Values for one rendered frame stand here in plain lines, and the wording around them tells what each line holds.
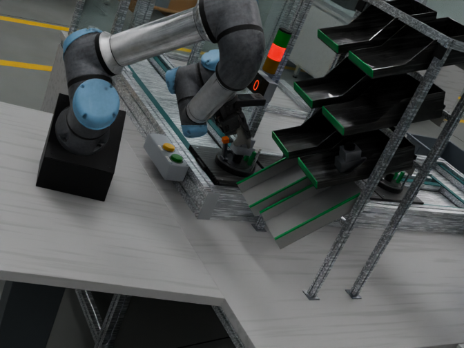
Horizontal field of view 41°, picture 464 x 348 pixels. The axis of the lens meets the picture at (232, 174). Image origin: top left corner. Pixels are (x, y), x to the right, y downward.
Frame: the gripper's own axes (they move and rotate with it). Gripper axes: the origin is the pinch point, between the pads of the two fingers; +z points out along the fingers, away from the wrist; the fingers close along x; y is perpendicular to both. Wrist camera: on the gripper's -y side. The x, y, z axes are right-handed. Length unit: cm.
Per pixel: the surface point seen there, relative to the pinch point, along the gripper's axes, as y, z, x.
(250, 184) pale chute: 9.0, -1.6, 20.7
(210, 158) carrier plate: 12.7, 2.7, -3.5
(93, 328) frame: 77, 54, -8
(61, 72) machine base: 41, 13, -121
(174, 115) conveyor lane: 11.5, 10.7, -46.0
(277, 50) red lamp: -25.1, -14.7, -16.9
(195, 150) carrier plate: 15.8, 0.1, -8.1
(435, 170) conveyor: -98, 102, -29
